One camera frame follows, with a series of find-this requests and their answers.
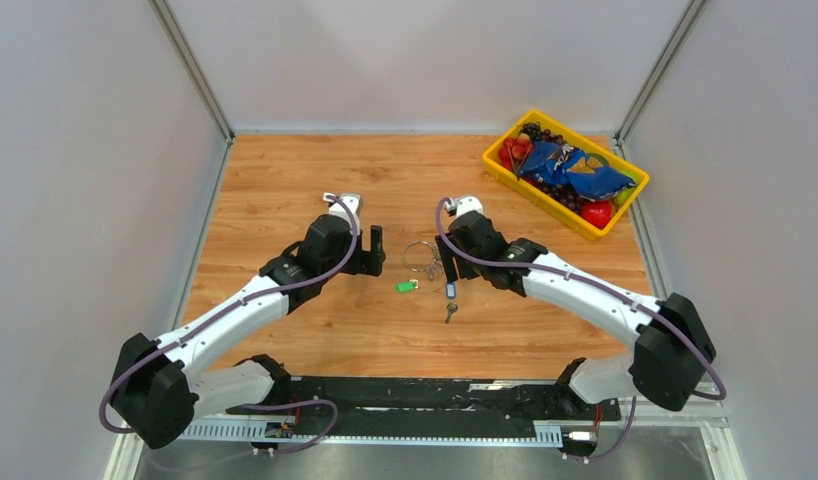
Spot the silver metal keyring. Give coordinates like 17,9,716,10
400,240,444,281

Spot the blue key tag with key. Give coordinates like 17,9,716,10
445,282,458,324

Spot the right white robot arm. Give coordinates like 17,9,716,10
436,211,727,418

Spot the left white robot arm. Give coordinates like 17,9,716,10
98,214,386,449

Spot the green key tag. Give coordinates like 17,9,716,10
395,279,419,293

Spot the yellow plastic basket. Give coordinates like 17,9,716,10
483,110,650,239

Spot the dark grape bunch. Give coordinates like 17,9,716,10
519,122,585,214

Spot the blue snack bag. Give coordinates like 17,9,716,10
515,141,638,201

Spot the red apple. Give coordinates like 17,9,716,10
580,201,614,230

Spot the green fruit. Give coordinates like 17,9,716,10
613,170,638,208

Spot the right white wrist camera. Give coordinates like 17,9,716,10
444,195,484,218

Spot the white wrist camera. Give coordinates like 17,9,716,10
322,192,363,235
444,195,484,218

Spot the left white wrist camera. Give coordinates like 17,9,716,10
322,192,363,235

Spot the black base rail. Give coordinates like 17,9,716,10
183,376,622,448

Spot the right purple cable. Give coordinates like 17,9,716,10
435,197,728,464

